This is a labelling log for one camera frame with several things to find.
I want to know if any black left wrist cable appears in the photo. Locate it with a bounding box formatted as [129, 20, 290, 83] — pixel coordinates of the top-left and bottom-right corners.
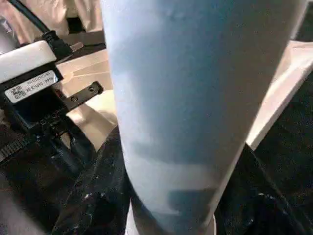
[9, 0, 85, 57]

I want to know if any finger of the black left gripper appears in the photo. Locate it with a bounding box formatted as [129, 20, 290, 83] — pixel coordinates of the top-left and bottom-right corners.
[0, 139, 81, 235]

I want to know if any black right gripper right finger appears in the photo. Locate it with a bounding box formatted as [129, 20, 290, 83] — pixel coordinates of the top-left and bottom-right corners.
[215, 143, 313, 235]

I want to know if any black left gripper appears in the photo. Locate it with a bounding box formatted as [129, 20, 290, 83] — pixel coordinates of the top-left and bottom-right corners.
[0, 67, 104, 138]

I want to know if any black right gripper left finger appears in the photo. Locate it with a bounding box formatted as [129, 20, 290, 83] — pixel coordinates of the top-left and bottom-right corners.
[52, 129, 133, 235]

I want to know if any white plastic table top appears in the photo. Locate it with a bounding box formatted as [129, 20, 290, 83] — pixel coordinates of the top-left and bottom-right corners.
[55, 40, 313, 154]

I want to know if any white plastic table leg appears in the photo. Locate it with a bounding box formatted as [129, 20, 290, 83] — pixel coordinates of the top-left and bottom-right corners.
[99, 0, 308, 235]

